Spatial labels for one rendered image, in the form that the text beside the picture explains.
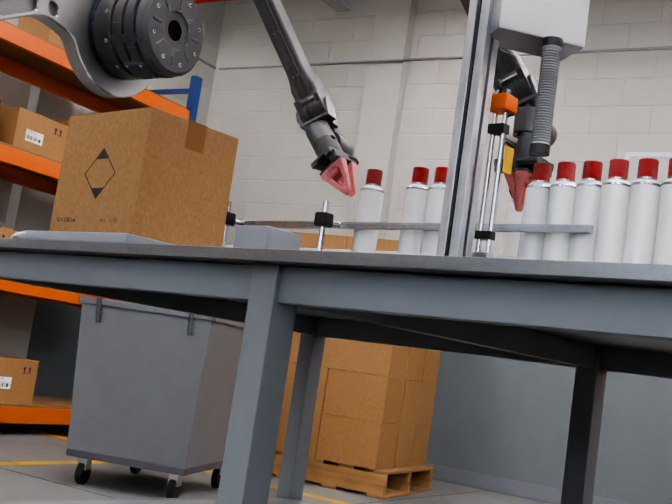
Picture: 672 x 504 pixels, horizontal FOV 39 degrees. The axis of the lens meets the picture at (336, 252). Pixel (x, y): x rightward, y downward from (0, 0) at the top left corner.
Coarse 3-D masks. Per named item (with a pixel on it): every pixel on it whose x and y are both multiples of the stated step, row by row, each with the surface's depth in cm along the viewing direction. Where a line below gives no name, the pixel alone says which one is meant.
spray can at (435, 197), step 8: (440, 168) 191; (440, 176) 190; (440, 184) 190; (432, 192) 190; (440, 192) 189; (432, 200) 189; (440, 200) 189; (432, 208) 189; (440, 208) 189; (432, 216) 189; (440, 216) 188; (424, 232) 189; (432, 232) 188; (424, 240) 189; (432, 240) 188; (424, 248) 188; (432, 248) 188
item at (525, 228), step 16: (256, 224) 218; (272, 224) 215; (288, 224) 211; (304, 224) 208; (352, 224) 199; (368, 224) 196; (384, 224) 193; (400, 224) 191; (416, 224) 188; (432, 224) 186; (496, 224) 176; (512, 224) 174; (528, 224) 172; (544, 224) 169; (560, 224) 167
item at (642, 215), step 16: (640, 160) 163; (656, 160) 162; (640, 176) 162; (656, 176) 162; (640, 192) 160; (656, 192) 160; (640, 208) 160; (656, 208) 160; (640, 224) 159; (656, 224) 160; (640, 240) 159; (624, 256) 161; (640, 256) 159
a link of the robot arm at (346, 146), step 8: (328, 96) 218; (328, 104) 217; (296, 112) 221; (328, 112) 215; (312, 120) 217; (328, 120) 218; (304, 128) 219; (336, 128) 221; (336, 136) 219; (344, 136) 224; (344, 144) 220; (344, 152) 220; (352, 152) 222
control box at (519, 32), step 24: (504, 0) 167; (528, 0) 169; (552, 0) 170; (576, 0) 171; (504, 24) 167; (528, 24) 168; (552, 24) 169; (576, 24) 171; (528, 48) 175; (576, 48) 171
